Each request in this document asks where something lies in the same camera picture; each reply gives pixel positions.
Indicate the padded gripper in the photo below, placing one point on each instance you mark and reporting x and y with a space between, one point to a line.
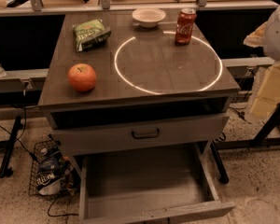
277 32

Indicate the green jalapeno chip bag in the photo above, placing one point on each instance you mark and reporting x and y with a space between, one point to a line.
90 34

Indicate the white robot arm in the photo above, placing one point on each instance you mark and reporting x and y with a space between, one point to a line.
267 36

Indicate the grey wooden drawer cabinet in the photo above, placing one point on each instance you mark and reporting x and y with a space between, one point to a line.
141 75

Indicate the open bottom grey drawer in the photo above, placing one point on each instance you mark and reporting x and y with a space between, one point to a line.
157 185

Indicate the dark blue snack bag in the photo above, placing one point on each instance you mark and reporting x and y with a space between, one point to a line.
49 164

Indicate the black and white chip bag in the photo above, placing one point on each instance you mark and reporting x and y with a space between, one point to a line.
48 184

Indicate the black table leg right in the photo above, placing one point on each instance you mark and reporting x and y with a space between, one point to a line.
223 177

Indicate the red coca-cola can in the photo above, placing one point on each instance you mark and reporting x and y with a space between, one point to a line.
184 26

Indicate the white bowl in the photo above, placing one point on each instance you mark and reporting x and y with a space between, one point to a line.
148 17

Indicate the red apple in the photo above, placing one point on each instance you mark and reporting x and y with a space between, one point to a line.
82 77

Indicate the black metal stand leg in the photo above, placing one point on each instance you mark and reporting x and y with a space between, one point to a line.
5 171

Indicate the closed drawer with black handle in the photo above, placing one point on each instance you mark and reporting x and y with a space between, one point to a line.
125 136

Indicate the black wire basket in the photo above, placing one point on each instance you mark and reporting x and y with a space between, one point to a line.
51 172

